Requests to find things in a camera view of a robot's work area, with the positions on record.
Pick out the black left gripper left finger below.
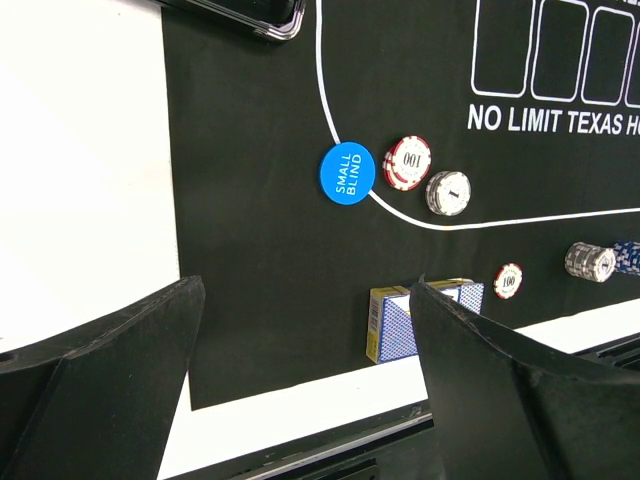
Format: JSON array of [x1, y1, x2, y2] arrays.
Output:
[[1, 276, 205, 479]]

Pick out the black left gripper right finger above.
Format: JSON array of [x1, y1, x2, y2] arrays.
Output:
[[410, 281, 639, 479]]

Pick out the red 100 chip stack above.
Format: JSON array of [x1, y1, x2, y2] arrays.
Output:
[[493, 263, 523, 299]]

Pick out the grey 1 chip stack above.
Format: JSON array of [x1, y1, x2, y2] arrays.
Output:
[[564, 242, 616, 283]]

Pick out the blue 5 chip stack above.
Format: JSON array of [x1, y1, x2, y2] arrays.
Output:
[[612, 241, 640, 276]]

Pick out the grey chips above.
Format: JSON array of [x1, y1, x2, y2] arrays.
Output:
[[425, 171, 471, 216]]

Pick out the red chips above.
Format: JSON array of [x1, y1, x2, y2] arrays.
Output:
[[383, 135, 432, 192]]

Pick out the blue small blind button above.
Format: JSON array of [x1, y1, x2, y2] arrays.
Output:
[[318, 141, 377, 206]]

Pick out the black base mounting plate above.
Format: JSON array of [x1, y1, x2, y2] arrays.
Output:
[[164, 339, 640, 480]]

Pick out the blue playing card box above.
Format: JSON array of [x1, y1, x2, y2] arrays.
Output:
[[366, 278, 484, 364]]

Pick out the black poker table mat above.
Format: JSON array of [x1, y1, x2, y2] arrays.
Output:
[[162, 1, 639, 409]]

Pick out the black chip carrying case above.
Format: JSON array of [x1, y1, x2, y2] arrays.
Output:
[[156, 0, 306, 42]]

